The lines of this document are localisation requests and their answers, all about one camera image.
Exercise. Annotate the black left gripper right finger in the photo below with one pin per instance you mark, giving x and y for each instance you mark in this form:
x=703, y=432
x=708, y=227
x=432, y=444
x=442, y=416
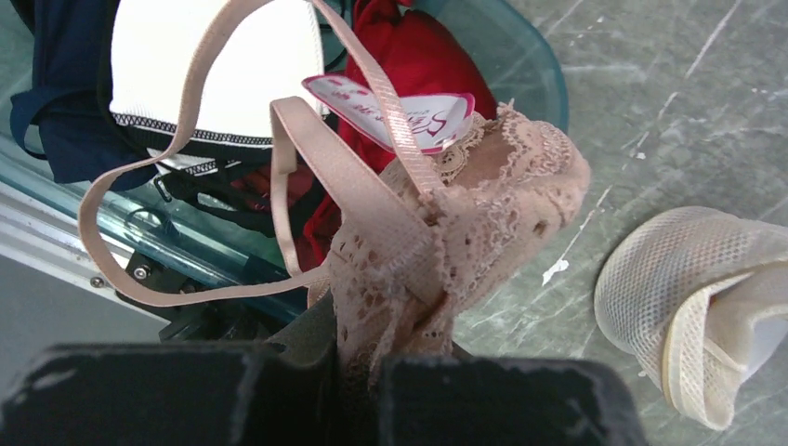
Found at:
x=504, y=401

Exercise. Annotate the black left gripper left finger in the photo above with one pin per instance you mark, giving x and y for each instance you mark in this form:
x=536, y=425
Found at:
x=261, y=392

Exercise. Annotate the beige lace bra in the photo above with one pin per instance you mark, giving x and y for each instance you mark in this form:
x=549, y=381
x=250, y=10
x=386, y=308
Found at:
x=413, y=251

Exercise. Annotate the round white mesh pouch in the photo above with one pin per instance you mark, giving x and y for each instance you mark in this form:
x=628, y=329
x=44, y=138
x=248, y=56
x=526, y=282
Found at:
x=699, y=297

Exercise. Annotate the red satin bra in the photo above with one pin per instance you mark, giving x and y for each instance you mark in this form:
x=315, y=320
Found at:
x=420, y=57

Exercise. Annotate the teal plastic basin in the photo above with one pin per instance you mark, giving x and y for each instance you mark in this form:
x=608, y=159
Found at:
x=170, y=239

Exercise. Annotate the pink white paper tag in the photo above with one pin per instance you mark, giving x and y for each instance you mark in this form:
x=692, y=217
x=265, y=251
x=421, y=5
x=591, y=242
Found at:
x=433, y=121

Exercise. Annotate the dark blue cloth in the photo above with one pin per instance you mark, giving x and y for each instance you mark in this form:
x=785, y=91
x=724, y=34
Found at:
x=69, y=98

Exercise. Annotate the white plate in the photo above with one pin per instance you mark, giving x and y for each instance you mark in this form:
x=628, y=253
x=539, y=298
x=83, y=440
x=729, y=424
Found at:
x=267, y=57

